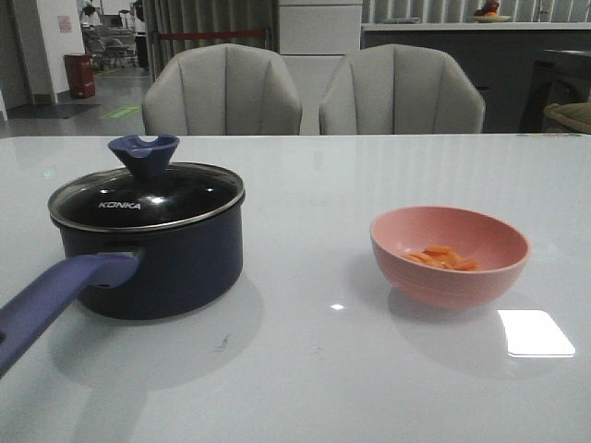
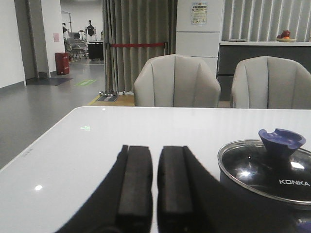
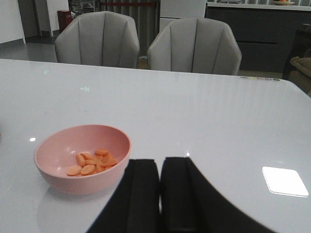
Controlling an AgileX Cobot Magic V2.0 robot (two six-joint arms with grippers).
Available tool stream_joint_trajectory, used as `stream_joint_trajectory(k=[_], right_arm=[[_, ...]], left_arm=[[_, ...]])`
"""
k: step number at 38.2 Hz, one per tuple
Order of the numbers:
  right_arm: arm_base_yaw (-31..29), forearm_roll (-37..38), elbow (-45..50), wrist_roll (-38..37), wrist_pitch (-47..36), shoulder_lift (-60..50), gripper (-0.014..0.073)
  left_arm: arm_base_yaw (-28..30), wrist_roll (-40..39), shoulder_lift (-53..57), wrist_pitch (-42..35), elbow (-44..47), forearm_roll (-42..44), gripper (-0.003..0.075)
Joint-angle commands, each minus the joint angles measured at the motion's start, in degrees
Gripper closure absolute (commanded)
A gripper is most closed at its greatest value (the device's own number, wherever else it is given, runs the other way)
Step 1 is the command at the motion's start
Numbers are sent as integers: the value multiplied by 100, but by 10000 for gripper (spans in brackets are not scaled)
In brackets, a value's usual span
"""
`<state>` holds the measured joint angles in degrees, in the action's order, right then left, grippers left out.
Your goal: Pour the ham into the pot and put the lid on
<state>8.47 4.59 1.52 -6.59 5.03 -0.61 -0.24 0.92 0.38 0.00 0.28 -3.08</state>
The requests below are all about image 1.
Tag orange ham slices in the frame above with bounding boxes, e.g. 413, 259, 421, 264
404, 245, 479, 271

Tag glass pot lid blue knob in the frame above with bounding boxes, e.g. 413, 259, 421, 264
48, 135, 246, 233

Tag pink plastic bowl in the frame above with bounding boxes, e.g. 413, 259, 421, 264
370, 206, 531, 309

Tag left beige upholstered chair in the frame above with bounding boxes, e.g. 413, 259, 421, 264
141, 43, 303, 136

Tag beige upholstered chair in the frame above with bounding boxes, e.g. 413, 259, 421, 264
319, 44, 486, 135
141, 43, 303, 136

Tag right beige upholstered chair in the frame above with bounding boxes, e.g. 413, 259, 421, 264
319, 44, 486, 135

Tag white cabinet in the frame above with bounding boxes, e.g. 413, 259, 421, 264
278, 1, 363, 136

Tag red trash bin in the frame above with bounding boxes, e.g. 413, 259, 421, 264
64, 54, 96, 99

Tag grey counter sideboard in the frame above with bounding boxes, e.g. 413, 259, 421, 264
361, 22, 590, 133

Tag fruit plate on counter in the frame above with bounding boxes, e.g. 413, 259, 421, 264
465, 0, 513, 23

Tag olive cushion seat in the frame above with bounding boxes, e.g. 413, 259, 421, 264
544, 102, 591, 135

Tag dark blue saucepan purple handle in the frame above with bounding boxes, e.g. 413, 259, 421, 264
0, 165, 246, 380

